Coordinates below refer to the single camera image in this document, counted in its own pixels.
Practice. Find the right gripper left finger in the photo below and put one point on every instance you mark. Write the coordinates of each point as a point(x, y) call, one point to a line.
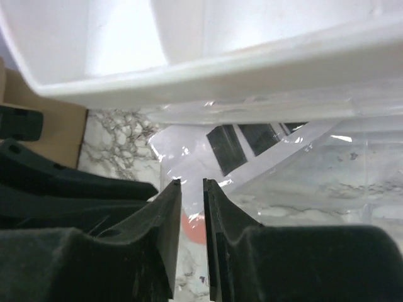
point(135, 260)

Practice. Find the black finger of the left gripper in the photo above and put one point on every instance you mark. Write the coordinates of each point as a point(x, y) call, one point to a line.
point(39, 193)

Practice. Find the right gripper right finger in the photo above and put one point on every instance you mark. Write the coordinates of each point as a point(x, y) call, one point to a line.
point(248, 261)

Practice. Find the pink round compact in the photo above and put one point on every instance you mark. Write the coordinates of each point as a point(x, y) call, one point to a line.
point(194, 227)

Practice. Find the eyeshadow palette plastic sleeve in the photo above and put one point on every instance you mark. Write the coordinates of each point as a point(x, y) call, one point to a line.
point(232, 155)

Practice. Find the white makeup organizer with drawers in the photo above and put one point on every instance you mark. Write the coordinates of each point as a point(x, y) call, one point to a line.
point(241, 62)

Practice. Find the tan hard tool case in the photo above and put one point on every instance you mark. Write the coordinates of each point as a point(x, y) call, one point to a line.
point(51, 128)

